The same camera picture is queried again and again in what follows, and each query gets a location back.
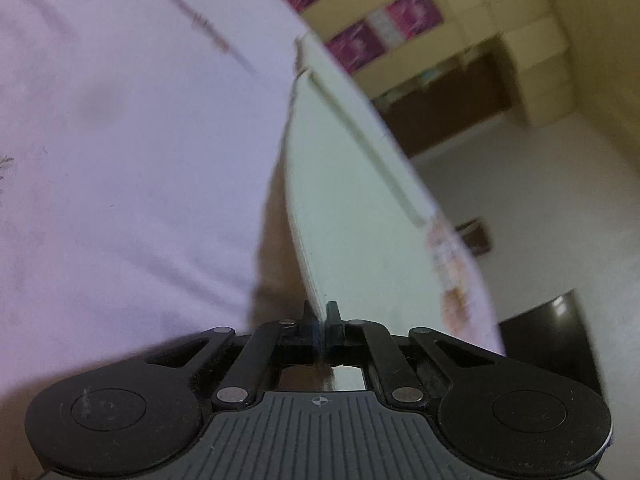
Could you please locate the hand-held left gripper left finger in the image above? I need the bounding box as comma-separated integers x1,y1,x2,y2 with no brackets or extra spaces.
145,300,322,410

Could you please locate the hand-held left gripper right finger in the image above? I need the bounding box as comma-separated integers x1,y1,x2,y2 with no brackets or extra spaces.
325,301,504,407

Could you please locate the light green knitted sweater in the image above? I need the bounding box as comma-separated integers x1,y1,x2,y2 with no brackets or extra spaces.
279,34,441,324

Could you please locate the dark wooden chair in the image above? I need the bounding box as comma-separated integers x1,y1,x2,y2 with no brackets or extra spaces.
457,216,495,257

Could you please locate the dark glossy panel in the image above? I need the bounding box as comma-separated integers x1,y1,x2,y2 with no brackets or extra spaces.
499,287,609,397

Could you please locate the purple floral bed sheet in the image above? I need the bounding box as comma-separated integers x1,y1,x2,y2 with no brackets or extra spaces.
0,0,506,411

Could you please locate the brown wooden door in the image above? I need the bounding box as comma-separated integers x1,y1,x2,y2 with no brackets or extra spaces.
375,55,523,157

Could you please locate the cream wardrobe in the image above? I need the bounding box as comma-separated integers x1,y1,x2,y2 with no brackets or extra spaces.
250,0,582,129

